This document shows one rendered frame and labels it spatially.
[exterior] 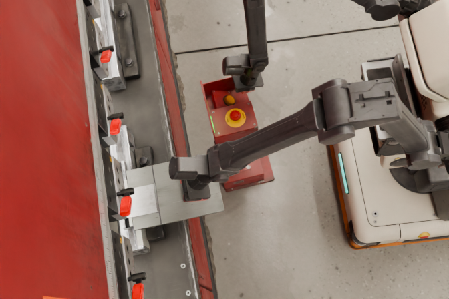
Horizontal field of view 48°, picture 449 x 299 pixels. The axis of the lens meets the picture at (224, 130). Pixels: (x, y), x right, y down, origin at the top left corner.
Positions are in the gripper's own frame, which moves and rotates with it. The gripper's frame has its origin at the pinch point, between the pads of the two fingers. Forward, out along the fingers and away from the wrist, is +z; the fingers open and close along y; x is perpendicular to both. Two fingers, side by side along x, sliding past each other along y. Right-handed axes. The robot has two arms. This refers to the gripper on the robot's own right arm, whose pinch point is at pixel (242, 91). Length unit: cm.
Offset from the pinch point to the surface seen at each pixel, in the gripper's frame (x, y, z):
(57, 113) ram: 34, 59, -70
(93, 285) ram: 64, 57, -60
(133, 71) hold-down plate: -10.9, 37.3, -4.3
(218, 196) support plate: 41.1, 21.8, -18.0
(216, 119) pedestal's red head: 8.6, 11.4, 2.0
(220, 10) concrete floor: -89, -25, 73
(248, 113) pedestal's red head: 9.1, 0.2, -0.8
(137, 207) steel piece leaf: 39, 44, -12
